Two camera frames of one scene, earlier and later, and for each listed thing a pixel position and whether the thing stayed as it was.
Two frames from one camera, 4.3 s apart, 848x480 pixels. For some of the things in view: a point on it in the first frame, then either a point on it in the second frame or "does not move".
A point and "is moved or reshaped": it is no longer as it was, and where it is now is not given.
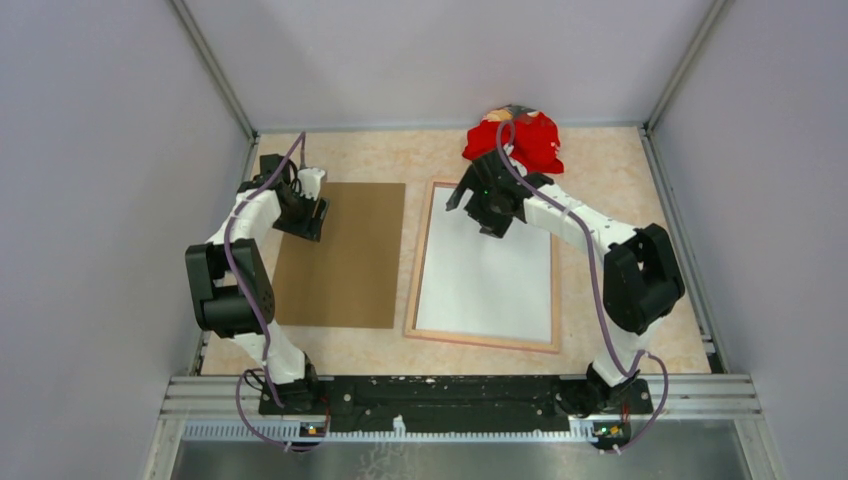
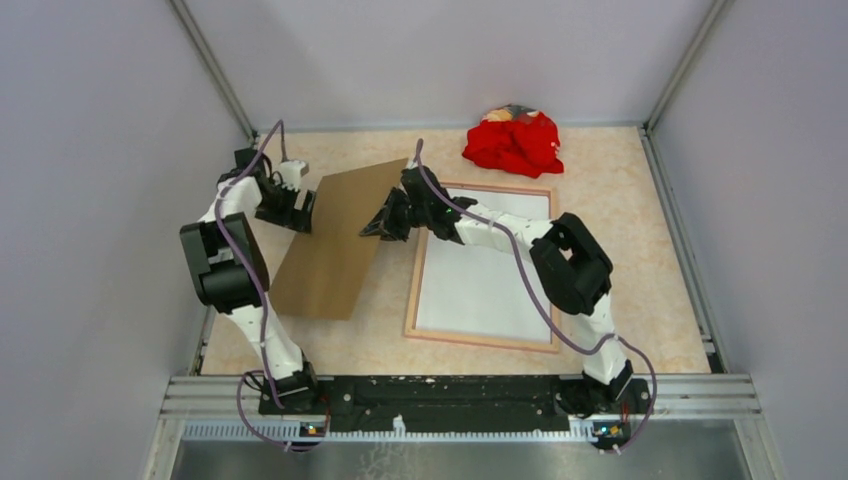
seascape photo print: x=479 y=285 does not move
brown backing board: x=350 y=277 is moved or reshaped
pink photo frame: x=410 y=330 does not move
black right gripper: x=495 y=225 to x=384 y=224
